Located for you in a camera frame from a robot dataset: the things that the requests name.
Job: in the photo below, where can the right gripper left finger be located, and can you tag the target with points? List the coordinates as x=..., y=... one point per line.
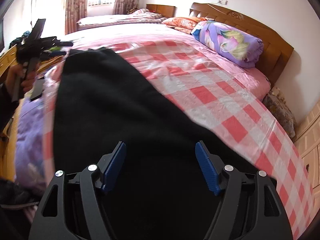
x=74, y=206

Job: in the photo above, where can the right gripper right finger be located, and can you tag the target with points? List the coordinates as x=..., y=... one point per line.
x=225, y=179

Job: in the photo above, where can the black sweatpants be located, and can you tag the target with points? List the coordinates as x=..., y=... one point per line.
x=160, y=191

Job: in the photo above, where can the black sleeved left forearm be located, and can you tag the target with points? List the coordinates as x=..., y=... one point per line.
x=7, y=107

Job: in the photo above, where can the person's left hand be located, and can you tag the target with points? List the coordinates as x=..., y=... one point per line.
x=17, y=71

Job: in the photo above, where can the pink patterned curtain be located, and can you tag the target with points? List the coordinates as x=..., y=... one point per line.
x=74, y=11

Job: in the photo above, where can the light wood wardrobe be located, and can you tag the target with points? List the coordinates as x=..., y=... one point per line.
x=307, y=144

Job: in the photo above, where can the pink checkered bed sheet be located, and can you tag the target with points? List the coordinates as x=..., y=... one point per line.
x=190, y=75

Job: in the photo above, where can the floral covered nightstand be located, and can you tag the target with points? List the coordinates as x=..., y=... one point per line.
x=275, y=102

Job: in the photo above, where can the wooden headboard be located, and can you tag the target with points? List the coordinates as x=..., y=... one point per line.
x=276, y=52
x=167, y=11

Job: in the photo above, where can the purple floral folded quilt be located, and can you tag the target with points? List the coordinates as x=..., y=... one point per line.
x=233, y=44

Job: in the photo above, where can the orange patterned pillow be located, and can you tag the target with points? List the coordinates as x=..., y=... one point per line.
x=188, y=24

